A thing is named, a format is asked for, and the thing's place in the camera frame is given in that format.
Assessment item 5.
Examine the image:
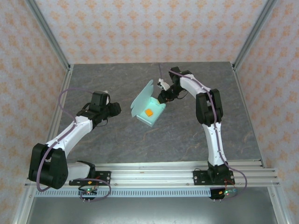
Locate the light blue paper box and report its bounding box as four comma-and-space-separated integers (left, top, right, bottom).
130, 79, 167, 128

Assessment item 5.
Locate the black controller board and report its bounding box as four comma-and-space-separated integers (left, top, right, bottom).
210, 188, 238, 201
78, 186, 99, 202

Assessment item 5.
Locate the grey metal sheet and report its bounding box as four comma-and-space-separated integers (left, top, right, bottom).
25, 197, 278, 224

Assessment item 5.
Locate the aluminium side rail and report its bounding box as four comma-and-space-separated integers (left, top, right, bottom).
37, 64, 75, 168
232, 63, 267, 168

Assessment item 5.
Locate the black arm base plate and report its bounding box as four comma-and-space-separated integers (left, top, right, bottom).
193, 169, 234, 187
68, 171, 112, 187

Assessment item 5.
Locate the long aluminium mounting rail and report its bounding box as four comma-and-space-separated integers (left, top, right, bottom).
24, 159, 280, 188

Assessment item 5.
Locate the purple cable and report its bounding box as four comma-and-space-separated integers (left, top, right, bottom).
158, 63, 248, 201
35, 88, 112, 203

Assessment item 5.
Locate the slotted grey cable duct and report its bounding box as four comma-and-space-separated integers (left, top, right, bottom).
35, 189, 212, 198

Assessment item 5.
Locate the aluminium frame post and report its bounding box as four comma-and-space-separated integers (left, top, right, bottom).
24, 0, 71, 70
233, 0, 280, 70

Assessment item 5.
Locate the aluminium frame leg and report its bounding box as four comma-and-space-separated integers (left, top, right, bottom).
268, 186, 289, 224
13, 186, 36, 224

